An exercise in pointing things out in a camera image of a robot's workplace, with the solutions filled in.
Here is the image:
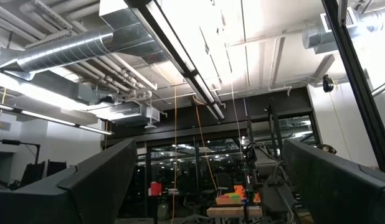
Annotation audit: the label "black round ceiling device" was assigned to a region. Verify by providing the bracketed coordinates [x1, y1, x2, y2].
[322, 73, 335, 93]

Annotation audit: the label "white ceiling light bar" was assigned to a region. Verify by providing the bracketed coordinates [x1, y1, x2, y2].
[0, 101, 114, 136]

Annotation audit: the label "distant coloured toy pile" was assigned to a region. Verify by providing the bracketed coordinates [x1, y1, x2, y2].
[216, 185, 262, 205]

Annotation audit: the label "round metal air duct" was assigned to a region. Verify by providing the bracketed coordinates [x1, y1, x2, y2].
[0, 27, 115, 74]

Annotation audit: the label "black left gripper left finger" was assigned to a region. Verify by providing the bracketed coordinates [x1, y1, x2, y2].
[0, 138, 138, 224]

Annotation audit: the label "distant wooden table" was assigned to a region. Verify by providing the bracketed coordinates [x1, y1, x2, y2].
[206, 205, 264, 218]

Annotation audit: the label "yellow hanging cable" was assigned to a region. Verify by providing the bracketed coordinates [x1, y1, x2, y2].
[169, 86, 178, 224]

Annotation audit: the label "red container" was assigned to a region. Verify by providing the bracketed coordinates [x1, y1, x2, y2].
[150, 181, 163, 197]

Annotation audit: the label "black office chairs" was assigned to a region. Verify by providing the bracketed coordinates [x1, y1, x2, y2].
[20, 159, 68, 187]

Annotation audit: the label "metal duct with vent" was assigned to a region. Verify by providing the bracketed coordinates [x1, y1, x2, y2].
[302, 6, 385, 54]

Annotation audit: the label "orange hanging cable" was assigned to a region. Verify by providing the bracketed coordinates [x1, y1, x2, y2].
[192, 95, 219, 191]

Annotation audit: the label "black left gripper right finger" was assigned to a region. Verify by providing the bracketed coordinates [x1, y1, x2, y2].
[282, 138, 385, 224]

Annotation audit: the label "long black ceiling light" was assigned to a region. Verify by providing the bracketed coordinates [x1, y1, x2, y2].
[125, 0, 226, 121]

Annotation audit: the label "rectangular metal air duct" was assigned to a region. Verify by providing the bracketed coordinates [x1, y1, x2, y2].
[98, 0, 170, 65]

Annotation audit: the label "ceiling air conditioning unit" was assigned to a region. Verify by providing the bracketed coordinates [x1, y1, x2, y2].
[97, 101, 161, 126]

